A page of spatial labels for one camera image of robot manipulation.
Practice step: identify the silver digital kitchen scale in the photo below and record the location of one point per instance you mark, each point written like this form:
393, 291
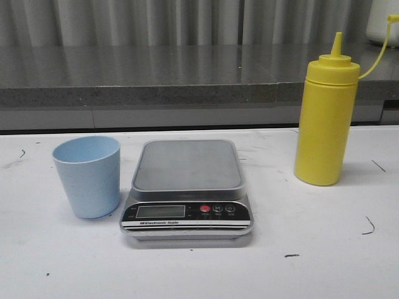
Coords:
187, 190

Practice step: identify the yellow squeeze bottle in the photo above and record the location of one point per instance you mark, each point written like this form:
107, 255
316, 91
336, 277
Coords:
328, 100

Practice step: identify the white appliance on counter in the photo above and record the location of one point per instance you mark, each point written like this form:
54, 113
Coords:
377, 21

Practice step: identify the grey stone counter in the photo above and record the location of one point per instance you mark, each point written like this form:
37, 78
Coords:
123, 88

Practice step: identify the light blue plastic cup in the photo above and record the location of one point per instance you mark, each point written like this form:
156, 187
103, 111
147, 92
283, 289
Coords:
89, 169

